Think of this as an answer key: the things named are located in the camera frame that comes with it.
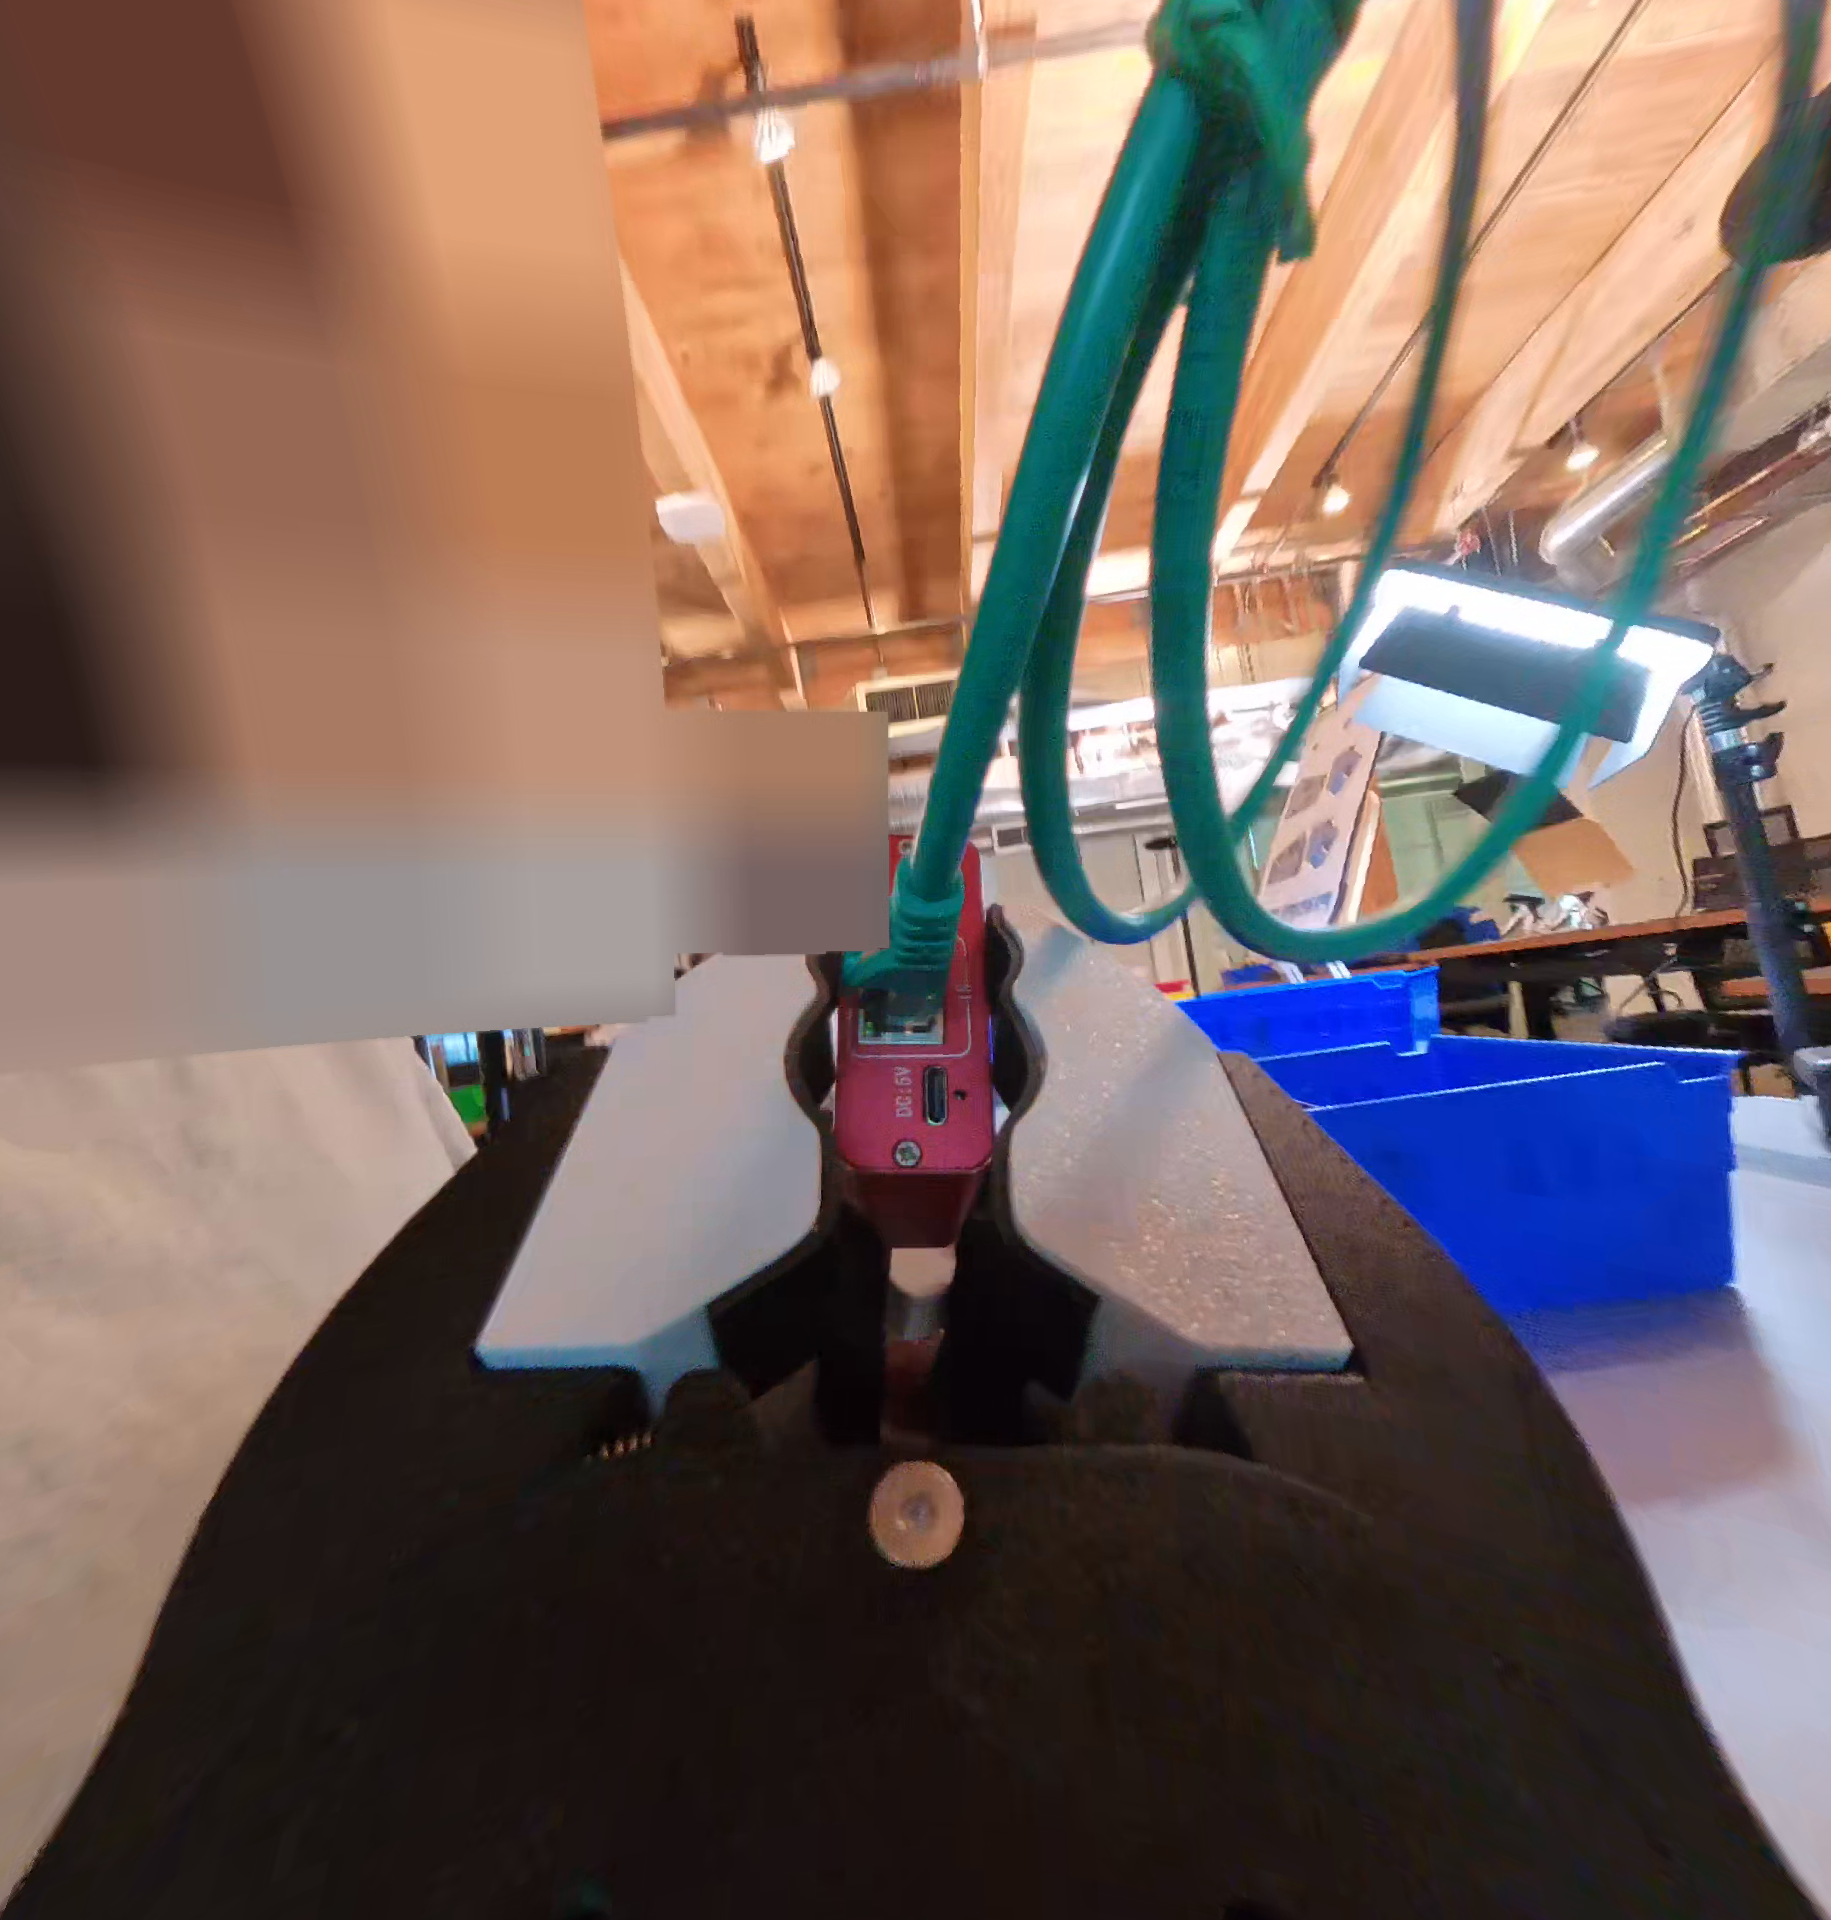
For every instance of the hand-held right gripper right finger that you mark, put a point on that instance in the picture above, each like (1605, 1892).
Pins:
(1156, 1202)

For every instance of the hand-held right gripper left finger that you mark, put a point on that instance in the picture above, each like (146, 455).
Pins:
(661, 1202)

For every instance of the red ethernet splitter box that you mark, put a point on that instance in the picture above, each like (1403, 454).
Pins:
(916, 1157)

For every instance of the long wooden table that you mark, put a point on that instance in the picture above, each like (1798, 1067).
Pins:
(1604, 937)

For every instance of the person's white shirt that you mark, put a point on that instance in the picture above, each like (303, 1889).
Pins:
(135, 1352)

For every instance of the studio light panel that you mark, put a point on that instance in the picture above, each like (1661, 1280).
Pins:
(1513, 660)

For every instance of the black light stand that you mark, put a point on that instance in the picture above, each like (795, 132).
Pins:
(1755, 857)

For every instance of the ceiling track light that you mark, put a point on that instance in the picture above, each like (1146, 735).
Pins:
(810, 330)

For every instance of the metal ventilation duct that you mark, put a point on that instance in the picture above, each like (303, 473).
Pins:
(1597, 517)

